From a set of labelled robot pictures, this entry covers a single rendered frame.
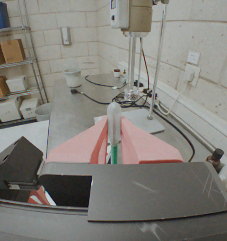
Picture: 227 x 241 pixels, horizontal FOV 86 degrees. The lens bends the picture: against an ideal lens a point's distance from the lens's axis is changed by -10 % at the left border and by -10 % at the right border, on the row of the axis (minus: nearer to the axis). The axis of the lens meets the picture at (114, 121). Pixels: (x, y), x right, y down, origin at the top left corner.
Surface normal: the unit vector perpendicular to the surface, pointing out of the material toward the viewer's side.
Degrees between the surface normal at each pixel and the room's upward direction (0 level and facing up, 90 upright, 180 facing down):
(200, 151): 0
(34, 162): 59
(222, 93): 90
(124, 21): 90
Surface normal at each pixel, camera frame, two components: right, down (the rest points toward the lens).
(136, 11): -0.16, 0.58
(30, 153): 0.85, -0.49
